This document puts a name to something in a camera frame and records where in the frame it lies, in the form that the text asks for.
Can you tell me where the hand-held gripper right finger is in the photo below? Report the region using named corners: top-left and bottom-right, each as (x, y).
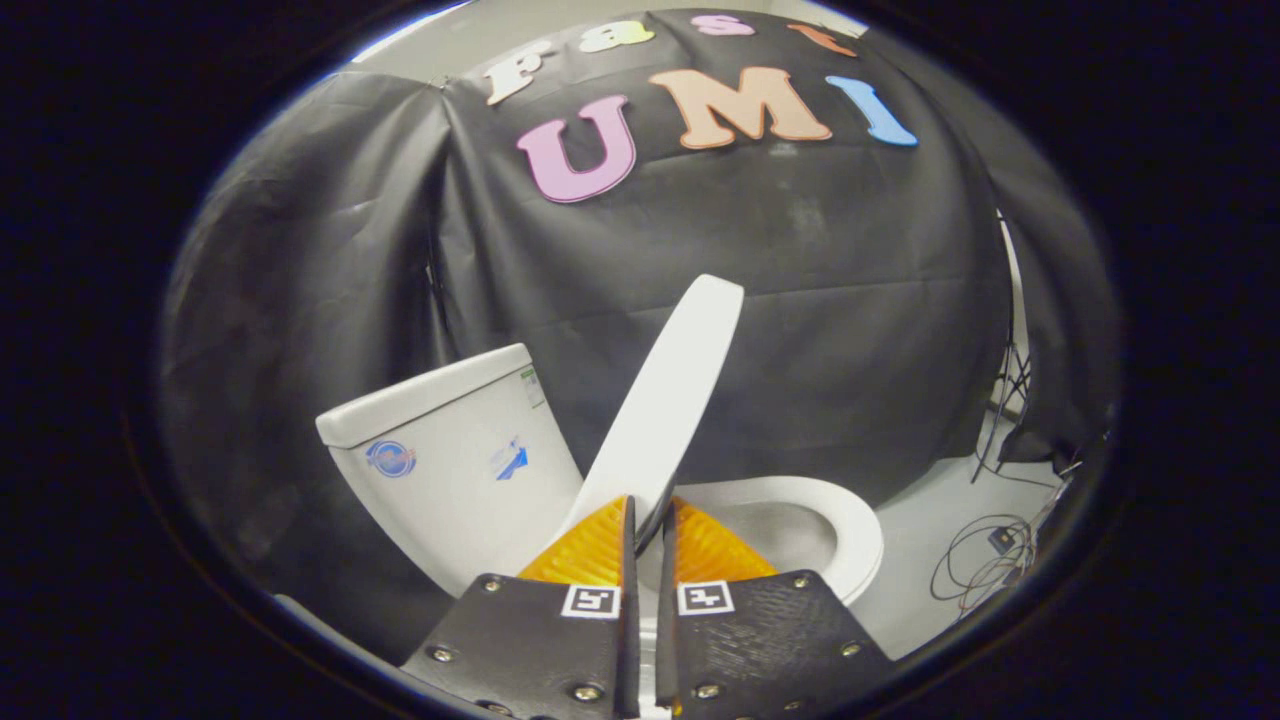
top-left (654, 496), bottom-right (896, 720)

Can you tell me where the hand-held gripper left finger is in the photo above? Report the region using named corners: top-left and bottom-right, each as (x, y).
top-left (400, 494), bottom-right (642, 720)

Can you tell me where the white toilet lid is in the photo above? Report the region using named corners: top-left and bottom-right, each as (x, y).
top-left (555, 274), bottom-right (746, 561)

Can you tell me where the white ceramic toilet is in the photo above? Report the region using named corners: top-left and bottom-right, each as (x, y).
top-left (325, 378), bottom-right (883, 613)

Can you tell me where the white toilet tank cover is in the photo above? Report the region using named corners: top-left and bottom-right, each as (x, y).
top-left (316, 344), bottom-right (547, 449)

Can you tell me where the black backdrop cloth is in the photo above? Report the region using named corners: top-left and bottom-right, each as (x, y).
top-left (160, 8), bottom-right (1121, 661)

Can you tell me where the black coiled cable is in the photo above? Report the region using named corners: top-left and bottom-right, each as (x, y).
top-left (930, 515), bottom-right (1037, 613)

